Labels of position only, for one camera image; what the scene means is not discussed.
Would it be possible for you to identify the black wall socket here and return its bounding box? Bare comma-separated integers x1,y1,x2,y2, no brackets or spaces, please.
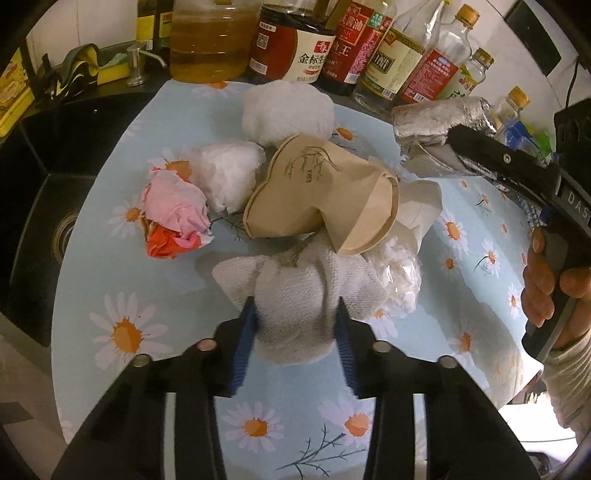
505,0,565,75

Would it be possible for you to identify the green sponge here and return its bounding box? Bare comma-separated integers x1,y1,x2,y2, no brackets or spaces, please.
99,47,136,85

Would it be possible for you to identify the person's right forearm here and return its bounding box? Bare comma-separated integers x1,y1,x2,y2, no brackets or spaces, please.
542,330,591,439

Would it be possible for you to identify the yellow cap seasoning bottle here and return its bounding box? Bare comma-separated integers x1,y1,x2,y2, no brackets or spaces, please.
490,85,531,139

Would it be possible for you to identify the yellow detergent bottle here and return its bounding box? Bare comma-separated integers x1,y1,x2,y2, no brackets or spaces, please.
0,48,36,138

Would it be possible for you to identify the clear bottle green label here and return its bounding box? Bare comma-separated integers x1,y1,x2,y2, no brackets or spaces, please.
442,47,495,101

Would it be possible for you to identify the daisy print blue tablecloth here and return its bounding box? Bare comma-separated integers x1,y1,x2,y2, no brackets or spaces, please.
60,78,546,480

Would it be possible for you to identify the clear plastic bag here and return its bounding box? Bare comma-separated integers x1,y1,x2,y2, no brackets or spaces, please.
365,235,424,315

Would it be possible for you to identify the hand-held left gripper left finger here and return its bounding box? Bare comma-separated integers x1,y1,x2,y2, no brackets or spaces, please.
51,298,258,480

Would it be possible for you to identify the dark green glass bottle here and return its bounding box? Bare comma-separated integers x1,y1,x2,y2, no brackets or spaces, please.
157,0,175,51

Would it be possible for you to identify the black kitchen sink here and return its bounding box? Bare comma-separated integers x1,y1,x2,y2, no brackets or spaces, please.
0,90,155,349

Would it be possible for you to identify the clear bottle beige label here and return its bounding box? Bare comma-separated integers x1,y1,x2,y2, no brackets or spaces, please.
353,0,452,115

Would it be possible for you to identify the person's right hand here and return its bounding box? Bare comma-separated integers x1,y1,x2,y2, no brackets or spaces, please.
522,228,591,352

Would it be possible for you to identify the black yellow cloth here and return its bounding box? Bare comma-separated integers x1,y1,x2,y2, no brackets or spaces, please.
36,44,101,99

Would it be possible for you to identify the silver foil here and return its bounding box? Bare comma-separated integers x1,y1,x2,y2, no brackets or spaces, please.
392,97,498,178

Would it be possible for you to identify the dark bottle red label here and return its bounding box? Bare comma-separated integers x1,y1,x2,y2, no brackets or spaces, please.
318,0,399,97

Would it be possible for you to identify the black cable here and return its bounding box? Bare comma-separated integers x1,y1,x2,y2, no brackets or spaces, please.
564,54,583,112

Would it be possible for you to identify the clear bottle red label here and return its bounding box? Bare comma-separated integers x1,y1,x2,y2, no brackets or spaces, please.
399,4,482,106

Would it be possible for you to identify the metal soap pump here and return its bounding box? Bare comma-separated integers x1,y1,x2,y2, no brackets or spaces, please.
126,41,168,88

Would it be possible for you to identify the dark sauce jar white label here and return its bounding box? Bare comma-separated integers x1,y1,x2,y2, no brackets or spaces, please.
248,4,338,88

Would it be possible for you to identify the clear cooking oil jug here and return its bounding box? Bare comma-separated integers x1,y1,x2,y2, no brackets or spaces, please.
170,0,260,85

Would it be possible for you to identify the white paper towel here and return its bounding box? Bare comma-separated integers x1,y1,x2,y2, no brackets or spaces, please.
212,231,389,366

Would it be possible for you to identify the pink orange paper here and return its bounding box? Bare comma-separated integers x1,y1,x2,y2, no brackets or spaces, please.
141,168,215,260

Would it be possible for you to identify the brown paper bag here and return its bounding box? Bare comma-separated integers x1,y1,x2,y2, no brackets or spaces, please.
242,134,402,256

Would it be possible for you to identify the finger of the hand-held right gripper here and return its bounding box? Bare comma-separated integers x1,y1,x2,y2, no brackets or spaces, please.
448,124,560,209

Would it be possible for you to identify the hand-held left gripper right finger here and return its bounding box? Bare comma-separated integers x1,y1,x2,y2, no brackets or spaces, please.
333,298,541,480

